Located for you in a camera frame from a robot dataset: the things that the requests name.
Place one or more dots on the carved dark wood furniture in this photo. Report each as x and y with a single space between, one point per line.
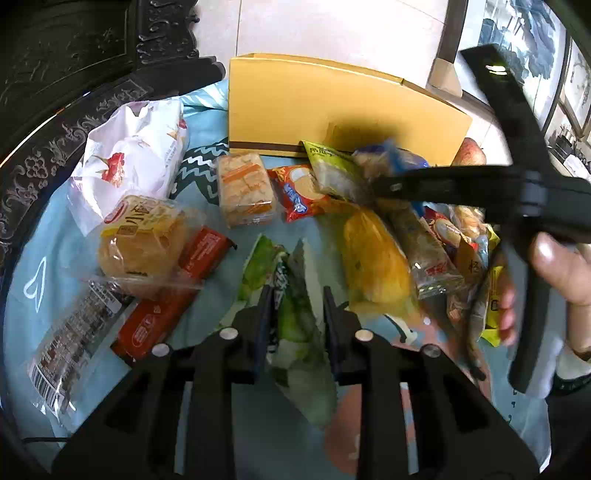
69 69

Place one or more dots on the yellow-label bread packet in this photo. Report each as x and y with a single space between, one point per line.
471 221

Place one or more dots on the framed branch painting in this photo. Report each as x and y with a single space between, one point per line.
579 83

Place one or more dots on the brown-label nut packet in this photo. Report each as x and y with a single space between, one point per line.
468 267

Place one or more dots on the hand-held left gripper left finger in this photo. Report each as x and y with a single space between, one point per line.
262 323

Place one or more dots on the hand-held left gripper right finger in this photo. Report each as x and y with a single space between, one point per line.
331 323

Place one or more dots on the yellow cake clear packet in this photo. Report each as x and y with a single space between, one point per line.
374 258

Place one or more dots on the red long biscuit packet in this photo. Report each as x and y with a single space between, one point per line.
152 318

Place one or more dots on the green yellow snack packet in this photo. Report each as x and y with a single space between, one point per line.
332 170

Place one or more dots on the red round biscuit packet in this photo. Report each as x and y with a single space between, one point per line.
295 189
443 228

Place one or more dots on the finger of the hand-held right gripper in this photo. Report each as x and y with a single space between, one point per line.
443 189

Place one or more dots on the sandwich cake packet red label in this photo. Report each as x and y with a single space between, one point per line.
425 258

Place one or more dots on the framed lotus painting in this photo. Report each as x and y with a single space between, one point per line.
547 46

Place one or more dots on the orange yellow snack packet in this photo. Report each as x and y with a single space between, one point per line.
491 318

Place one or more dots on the person's right hand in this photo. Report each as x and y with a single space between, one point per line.
568 272

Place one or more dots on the cardboard corner protector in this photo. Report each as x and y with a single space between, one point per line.
445 76

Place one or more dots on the blue snack packet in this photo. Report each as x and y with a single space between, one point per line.
397 159

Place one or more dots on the green white snack packet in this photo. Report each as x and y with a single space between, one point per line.
295 323

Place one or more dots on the bread bun clear packet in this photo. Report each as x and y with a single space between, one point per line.
138 244

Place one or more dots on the yellow cardboard box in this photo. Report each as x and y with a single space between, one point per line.
323 106

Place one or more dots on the orange white cracker packet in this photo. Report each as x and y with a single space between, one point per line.
247 189

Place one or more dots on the red yellow apple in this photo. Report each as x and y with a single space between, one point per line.
471 152

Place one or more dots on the white bag with red flower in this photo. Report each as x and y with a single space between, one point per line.
134 147

